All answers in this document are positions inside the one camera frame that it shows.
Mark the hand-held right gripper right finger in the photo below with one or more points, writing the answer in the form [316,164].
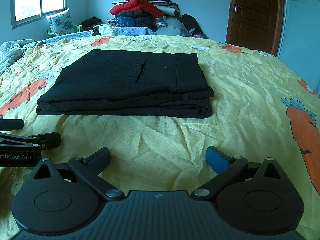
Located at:
[217,158]

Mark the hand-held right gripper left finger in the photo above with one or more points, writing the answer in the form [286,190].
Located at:
[98,159]

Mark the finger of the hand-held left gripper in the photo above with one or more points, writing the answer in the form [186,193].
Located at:
[11,124]
[48,140]

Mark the black pants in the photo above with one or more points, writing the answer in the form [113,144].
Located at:
[112,85]

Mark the yellow carrot print bedsheet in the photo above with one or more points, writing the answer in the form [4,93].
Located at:
[237,92]

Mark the light blue quilt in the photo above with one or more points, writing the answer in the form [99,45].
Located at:
[12,50]

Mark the floral white pillow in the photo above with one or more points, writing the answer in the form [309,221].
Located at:
[61,23]

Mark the green plastic chair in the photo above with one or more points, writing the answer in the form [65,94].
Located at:
[79,27]

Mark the black and white cloth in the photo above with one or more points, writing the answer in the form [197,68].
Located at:
[105,30]

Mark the dark brown cloth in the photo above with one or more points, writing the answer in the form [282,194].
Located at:
[90,22]

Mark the purple cloth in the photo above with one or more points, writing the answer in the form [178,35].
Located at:
[199,35]

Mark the sliding glass window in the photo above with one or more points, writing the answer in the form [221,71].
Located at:
[27,0]

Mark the blue textured blanket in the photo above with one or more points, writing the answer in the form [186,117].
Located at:
[132,31]

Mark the brown wooden door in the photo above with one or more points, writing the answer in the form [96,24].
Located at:
[252,30]

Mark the black backpack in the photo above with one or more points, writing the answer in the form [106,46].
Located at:
[190,22]

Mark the grey white clothes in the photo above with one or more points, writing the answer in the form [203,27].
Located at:
[172,26]

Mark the navy blue jacket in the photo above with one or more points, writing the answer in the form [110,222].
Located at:
[135,20]

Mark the red jacket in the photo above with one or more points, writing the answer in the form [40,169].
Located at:
[135,5]

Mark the folded white black blankets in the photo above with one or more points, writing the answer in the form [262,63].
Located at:
[168,7]

